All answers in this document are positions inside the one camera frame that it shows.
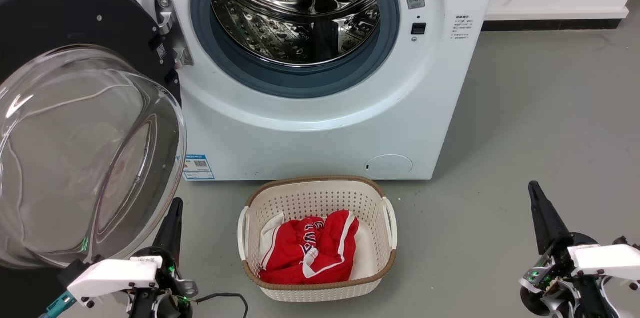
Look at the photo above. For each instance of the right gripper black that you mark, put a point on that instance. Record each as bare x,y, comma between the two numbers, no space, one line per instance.
560,263

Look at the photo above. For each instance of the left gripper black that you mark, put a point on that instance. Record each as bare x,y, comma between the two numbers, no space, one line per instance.
170,280

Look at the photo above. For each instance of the black round glass washer door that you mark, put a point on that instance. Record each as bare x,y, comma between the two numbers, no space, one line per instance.
75,12

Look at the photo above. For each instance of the white front-load washing machine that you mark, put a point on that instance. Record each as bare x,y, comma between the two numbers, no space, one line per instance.
310,147

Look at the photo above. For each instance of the metal door hinge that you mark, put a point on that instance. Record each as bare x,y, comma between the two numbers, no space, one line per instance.
172,27

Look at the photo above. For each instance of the black door lock slot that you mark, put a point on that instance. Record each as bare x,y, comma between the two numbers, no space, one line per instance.
418,28

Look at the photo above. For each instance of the blue energy label sticker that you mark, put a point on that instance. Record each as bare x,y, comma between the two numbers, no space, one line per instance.
200,167

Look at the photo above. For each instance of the black left wrist module box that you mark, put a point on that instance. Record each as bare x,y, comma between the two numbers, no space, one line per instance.
72,270

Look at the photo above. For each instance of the red sports garment white trim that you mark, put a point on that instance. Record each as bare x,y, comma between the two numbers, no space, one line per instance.
295,258

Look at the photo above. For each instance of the cream perforated laundry basket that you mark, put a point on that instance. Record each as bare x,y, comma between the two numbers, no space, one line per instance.
320,193

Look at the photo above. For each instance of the round white filter cover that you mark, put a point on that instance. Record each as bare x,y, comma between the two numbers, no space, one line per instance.
388,166

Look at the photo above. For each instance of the stainless steel washer drum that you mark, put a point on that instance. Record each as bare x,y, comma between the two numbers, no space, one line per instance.
280,22

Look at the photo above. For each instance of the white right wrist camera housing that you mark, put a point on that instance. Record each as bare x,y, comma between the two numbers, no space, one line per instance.
607,260

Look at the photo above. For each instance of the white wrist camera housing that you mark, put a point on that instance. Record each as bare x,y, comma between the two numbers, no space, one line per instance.
607,260
114,274

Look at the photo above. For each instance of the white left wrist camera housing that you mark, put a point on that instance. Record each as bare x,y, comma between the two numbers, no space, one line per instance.
114,274

